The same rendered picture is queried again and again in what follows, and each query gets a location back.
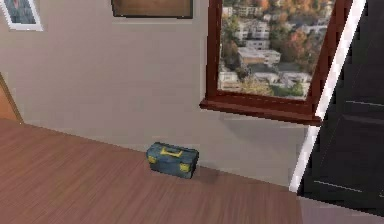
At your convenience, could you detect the orange-brown wooden door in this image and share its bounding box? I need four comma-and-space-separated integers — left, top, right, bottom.
0, 72, 24, 124

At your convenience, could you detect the dark framed picture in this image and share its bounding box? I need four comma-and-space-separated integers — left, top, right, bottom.
110, 0, 194, 20

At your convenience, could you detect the white framed picture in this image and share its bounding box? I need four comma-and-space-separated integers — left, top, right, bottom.
0, 0, 44, 32

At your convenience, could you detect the blue toolbox with yellow handle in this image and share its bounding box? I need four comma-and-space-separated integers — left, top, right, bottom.
145, 141, 200, 180

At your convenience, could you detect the red-brown framed window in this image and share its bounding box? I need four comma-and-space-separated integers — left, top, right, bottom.
199, 0, 354, 127

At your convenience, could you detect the black room door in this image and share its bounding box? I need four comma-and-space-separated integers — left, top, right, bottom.
288, 0, 384, 218

